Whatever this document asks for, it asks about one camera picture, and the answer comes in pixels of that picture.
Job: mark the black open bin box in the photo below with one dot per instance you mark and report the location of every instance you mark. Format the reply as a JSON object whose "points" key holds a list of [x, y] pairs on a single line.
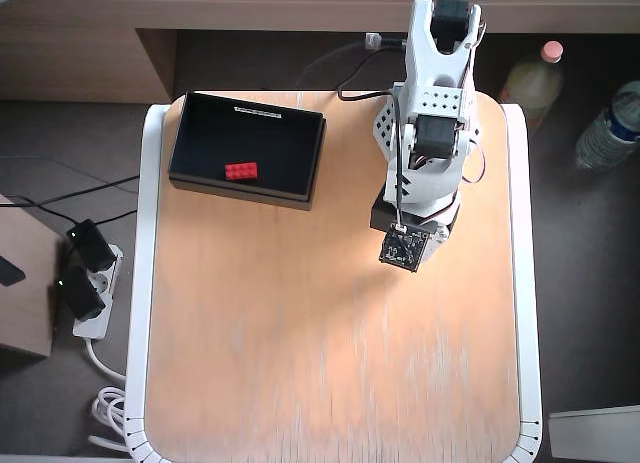
{"points": [[260, 138]]}

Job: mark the brown cardboard box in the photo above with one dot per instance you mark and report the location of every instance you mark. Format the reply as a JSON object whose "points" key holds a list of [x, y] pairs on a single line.
{"points": [[25, 323]]}

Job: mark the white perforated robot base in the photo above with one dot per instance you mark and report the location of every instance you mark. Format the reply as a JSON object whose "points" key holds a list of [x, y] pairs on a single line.
{"points": [[384, 128]]}

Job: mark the yellow juice bottle pink cap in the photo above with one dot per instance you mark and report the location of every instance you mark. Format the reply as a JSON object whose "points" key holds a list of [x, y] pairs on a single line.
{"points": [[535, 83]]}

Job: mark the white power strip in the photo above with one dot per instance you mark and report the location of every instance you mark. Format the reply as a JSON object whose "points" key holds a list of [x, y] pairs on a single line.
{"points": [[92, 328]]}

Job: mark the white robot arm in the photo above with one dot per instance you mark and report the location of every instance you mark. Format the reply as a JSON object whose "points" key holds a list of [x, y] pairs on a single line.
{"points": [[435, 68]]}

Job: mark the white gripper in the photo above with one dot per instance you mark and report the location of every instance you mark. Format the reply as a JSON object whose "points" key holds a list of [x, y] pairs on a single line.
{"points": [[384, 214]]}

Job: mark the red lego block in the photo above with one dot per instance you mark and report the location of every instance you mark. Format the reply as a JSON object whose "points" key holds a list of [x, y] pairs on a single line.
{"points": [[241, 170]]}

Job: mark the clear plastic water bottle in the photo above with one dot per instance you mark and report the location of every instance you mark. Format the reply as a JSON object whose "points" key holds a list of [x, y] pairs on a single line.
{"points": [[607, 128]]}

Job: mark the black camera circuit board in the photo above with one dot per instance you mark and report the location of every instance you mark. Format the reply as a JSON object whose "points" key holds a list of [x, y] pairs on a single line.
{"points": [[402, 248]]}

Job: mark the black power adapter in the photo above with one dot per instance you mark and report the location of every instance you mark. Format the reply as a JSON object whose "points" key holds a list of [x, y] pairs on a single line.
{"points": [[80, 293], [95, 245]]}

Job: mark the white table rim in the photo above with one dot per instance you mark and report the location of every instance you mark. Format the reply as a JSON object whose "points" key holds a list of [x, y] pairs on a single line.
{"points": [[142, 283]]}

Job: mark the white box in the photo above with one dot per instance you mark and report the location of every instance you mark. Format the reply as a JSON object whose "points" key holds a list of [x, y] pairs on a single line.
{"points": [[595, 435]]}

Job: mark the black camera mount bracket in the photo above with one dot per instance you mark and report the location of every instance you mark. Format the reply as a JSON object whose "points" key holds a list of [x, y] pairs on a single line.
{"points": [[382, 215]]}

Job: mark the flat black device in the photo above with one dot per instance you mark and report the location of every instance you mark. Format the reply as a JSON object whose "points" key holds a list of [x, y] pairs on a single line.
{"points": [[10, 273]]}

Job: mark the brown wooden bed frame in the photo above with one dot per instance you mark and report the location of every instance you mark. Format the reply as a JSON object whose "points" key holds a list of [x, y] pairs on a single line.
{"points": [[75, 58]]}

